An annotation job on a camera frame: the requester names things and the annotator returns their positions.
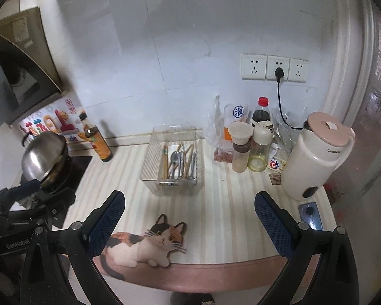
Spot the black induction cooktop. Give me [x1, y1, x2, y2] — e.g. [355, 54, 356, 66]
[19, 155, 93, 229]

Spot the white wall outlet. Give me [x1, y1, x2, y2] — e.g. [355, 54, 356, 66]
[241, 53, 268, 81]
[287, 58, 308, 84]
[266, 55, 291, 81]

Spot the orange label sauce bottle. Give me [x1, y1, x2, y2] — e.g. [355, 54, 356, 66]
[78, 111, 113, 163]

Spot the orange packet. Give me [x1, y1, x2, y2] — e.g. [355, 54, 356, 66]
[222, 122, 234, 142]

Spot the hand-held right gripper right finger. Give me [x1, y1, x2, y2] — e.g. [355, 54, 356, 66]
[255, 191, 359, 305]

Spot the black wok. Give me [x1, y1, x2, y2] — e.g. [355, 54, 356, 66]
[38, 152, 75, 194]

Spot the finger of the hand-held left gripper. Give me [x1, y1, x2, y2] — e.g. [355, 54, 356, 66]
[35, 187, 76, 226]
[11, 179, 42, 202]

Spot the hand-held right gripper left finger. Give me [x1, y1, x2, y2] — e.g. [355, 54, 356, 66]
[19, 191, 126, 305]

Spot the clear plastic utensil tray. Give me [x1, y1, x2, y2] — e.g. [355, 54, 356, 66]
[140, 124, 204, 196]

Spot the grey range hood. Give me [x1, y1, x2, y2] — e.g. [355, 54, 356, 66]
[0, 6, 66, 131]

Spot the red cap soy sauce bottle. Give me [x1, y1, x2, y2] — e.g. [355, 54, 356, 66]
[251, 97, 271, 124]

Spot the colourful wall sticker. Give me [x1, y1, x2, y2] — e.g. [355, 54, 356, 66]
[19, 98, 89, 143]

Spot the jar with beige lid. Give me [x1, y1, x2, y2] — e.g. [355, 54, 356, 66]
[229, 122, 254, 174]

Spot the small box with swirl logo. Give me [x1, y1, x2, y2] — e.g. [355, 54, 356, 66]
[266, 157, 288, 174]

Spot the red spice packet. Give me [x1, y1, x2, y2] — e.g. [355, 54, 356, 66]
[213, 151, 234, 163]

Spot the cream electric kettle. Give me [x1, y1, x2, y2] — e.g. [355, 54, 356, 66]
[281, 111, 356, 201]

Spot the pile of wooden chopsticks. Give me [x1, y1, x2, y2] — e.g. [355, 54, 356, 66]
[178, 142, 196, 178]

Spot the crumpled clear plastic bag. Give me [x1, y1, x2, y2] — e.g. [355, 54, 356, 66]
[270, 106, 305, 159]

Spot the white salt bag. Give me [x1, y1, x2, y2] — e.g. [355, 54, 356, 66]
[224, 102, 250, 124]

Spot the black power cable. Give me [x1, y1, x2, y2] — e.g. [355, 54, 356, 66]
[275, 67, 305, 130]

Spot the clear oil bottle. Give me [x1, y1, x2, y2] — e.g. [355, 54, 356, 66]
[248, 121, 274, 173]

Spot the stainless steel wok lid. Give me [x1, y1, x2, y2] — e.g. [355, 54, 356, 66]
[22, 132, 68, 181]

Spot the blue smartphone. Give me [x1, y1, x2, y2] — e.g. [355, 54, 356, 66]
[298, 202, 324, 231]

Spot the long brown chopstick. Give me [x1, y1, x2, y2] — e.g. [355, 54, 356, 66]
[163, 145, 170, 180]

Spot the cat-shaped mat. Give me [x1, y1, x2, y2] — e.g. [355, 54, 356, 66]
[99, 214, 188, 282]

